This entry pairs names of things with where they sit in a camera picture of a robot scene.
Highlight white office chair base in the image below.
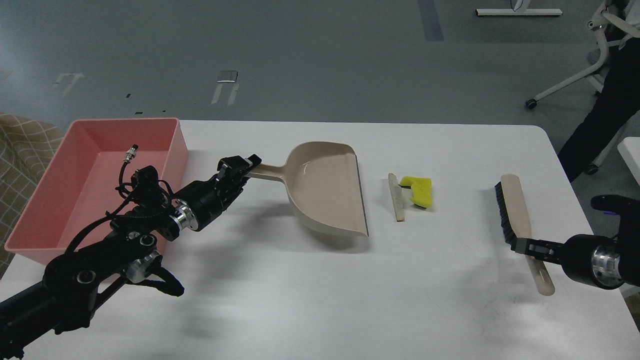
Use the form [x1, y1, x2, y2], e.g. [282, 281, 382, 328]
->
[525, 0, 640, 172]

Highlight white desk foot bar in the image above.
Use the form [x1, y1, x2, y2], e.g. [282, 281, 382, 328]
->
[475, 0, 563, 18]

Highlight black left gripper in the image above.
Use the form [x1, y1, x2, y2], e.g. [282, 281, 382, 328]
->
[175, 153, 262, 231]

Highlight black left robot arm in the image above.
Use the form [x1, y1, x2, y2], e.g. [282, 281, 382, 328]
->
[0, 145, 262, 360]

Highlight beige hand brush black bristles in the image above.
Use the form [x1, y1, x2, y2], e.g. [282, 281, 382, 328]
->
[494, 174, 556, 296]

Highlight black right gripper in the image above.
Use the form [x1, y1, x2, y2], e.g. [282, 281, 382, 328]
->
[510, 234, 623, 289]

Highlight pink plastic bin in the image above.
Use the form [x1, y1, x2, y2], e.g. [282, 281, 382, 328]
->
[4, 118, 189, 265]

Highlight slice of toast bread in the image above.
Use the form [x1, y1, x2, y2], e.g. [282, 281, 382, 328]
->
[387, 173, 405, 223]

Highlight beige checkered cloth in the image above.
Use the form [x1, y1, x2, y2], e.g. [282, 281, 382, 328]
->
[0, 112, 64, 246]

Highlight beige plastic dustpan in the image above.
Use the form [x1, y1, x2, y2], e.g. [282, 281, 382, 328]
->
[248, 141, 369, 237]

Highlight yellow sponge piece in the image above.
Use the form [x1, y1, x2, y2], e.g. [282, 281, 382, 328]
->
[399, 176, 434, 208]

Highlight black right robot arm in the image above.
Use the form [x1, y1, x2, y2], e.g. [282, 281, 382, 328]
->
[502, 194, 640, 290]

